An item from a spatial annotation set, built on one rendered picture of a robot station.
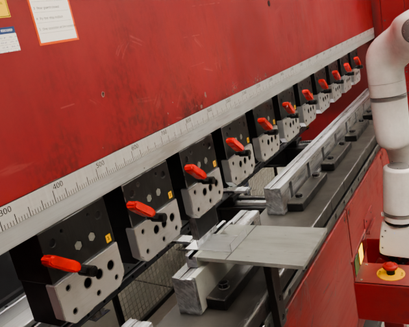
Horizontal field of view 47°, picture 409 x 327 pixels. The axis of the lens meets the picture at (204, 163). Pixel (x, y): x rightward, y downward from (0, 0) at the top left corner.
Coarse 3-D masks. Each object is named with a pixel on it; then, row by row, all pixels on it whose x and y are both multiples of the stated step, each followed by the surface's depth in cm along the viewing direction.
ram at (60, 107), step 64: (128, 0) 90; (192, 0) 110; (256, 0) 140; (320, 0) 194; (0, 64) 66; (64, 64) 76; (128, 64) 89; (192, 64) 109; (256, 64) 139; (320, 64) 191; (0, 128) 66; (64, 128) 75; (128, 128) 89; (0, 192) 65
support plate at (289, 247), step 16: (240, 224) 124; (256, 240) 113; (272, 240) 112; (288, 240) 110; (304, 240) 109; (320, 240) 108; (208, 256) 110; (224, 256) 109; (240, 256) 107; (256, 256) 106; (272, 256) 104; (288, 256) 103; (304, 256) 101
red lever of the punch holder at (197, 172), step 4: (188, 164) 101; (192, 164) 100; (184, 168) 101; (188, 168) 100; (192, 168) 100; (196, 168) 101; (188, 172) 101; (192, 172) 100; (196, 172) 101; (200, 172) 102; (204, 172) 104; (196, 176) 103; (200, 176) 103; (204, 176) 104; (208, 176) 107; (212, 176) 106; (200, 180) 108; (204, 180) 106; (208, 180) 106; (212, 180) 106
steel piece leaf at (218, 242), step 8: (208, 240) 118; (216, 240) 118; (224, 240) 117; (232, 240) 116; (240, 240) 114; (200, 248) 115; (208, 248) 114; (216, 248) 113; (224, 248) 112; (232, 248) 110
